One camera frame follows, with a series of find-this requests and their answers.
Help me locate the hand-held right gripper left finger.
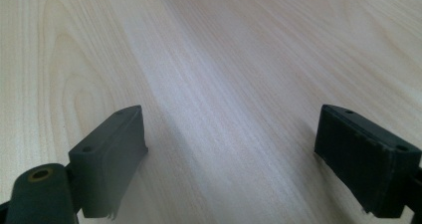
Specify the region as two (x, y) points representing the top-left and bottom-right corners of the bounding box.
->
(68, 105), (149, 220)

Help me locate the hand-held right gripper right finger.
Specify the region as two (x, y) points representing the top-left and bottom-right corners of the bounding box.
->
(314, 104), (422, 219)

